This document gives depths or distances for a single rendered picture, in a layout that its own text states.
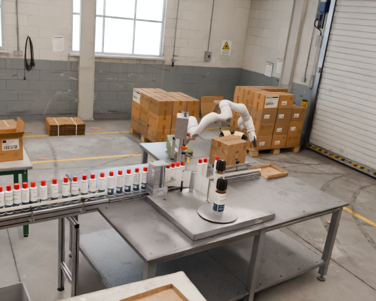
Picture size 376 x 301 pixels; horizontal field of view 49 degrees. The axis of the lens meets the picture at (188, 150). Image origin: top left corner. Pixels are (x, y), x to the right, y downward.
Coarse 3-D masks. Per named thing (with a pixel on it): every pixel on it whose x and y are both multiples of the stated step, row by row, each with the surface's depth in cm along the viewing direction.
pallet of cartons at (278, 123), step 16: (240, 96) 755; (256, 96) 717; (272, 96) 709; (288, 96) 730; (256, 112) 720; (272, 112) 722; (288, 112) 743; (304, 112) 765; (256, 128) 724; (272, 128) 736; (288, 128) 759; (272, 144) 749; (288, 144) 771
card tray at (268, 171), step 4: (264, 164) 438; (268, 164) 441; (272, 164) 440; (252, 168) 429; (256, 168) 432; (264, 168) 435; (268, 168) 437; (272, 168) 438; (276, 168) 436; (280, 168) 432; (264, 172) 425; (268, 172) 426; (272, 172) 427; (276, 172) 429; (280, 172) 430; (284, 172) 427; (264, 176) 413; (268, 176) 407; (272, 176) 411; (276, 176) 415; (280, 176) 418
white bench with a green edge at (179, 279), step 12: (168, 276) 245; (180, 276) 246; (108, 288) 228; (120, 288) 229; (132, 288) 230; (144, 288) 232; (180, 288) 235; (192, 288) 236; (60, 300) 215; (72, 300) 216; (84, 300) 217; (96, 300) 218; (108, 300) 219; (192, 300) 226; (204, 300) 227
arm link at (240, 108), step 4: (224, 100) 406; (228, 100) 406; (220, 104) 406; (224, 104) 404; (228, 104) 405; (232, 104) 404; (236, 104) 404; (240, 104) 404; (220, 108) 406; (232, 108) 408; (236, 108) 403; (240, 108) 403; (244, 108) 405; (240, 112) 407; (244, 112) 409
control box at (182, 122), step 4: (180, 116) 345; (188, 116) 351; (180, 120) 342; (184, 120) 342; (188, 120) 343; (176, 124) 344; (180, 124) 344; (184, 124) 344; (176, 128) 345; (180, 128) 345; (184, 128) 345; (176, 132) 346; (180, 132) 346; (184, 132) 346; (176, 136) 347; (180, 136) 347; (184, 136) 347
